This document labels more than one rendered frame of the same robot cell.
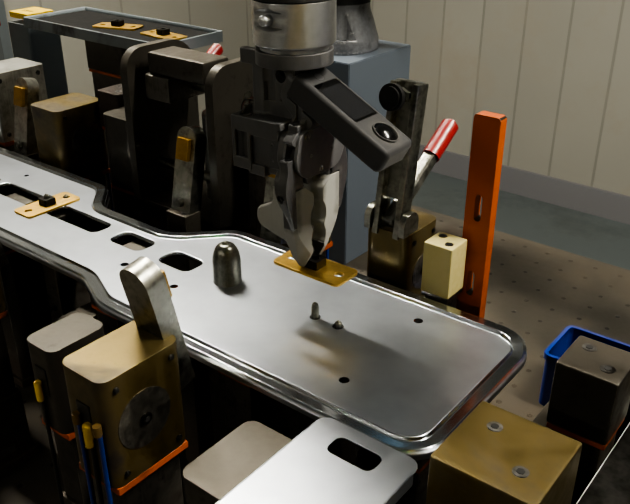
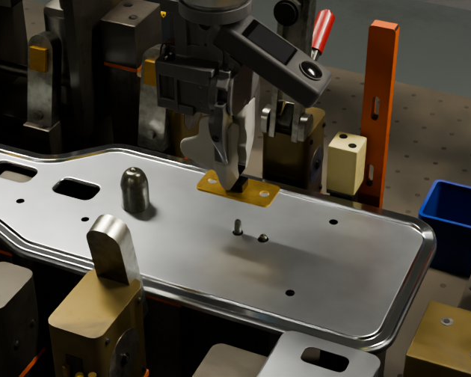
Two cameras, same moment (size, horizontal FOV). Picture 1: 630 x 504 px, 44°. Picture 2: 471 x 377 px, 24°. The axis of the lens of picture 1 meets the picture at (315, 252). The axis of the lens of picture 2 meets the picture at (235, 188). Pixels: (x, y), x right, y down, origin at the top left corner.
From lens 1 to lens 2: 0.43 m
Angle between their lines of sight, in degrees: 15
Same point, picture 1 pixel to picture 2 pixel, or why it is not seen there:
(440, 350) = (362, 249)
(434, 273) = (339, 173)
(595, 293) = (445, 131)
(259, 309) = (182, 232)
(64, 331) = not seen: outside the picture
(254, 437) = (227, 358)
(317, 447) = (292, 359)
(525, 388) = not seen: hidden behind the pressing
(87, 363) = (73, 320)
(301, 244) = (231, 173)
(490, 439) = (446, 333)
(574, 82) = not seen: outside the picture
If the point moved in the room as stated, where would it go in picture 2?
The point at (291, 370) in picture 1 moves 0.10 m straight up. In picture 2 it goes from (239, 291) to (239, 212)
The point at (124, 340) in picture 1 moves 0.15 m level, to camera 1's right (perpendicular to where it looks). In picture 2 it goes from (93, 292) to (246, 267)
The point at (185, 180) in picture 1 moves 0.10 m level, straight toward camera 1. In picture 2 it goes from (42, 91) to (66, 131)
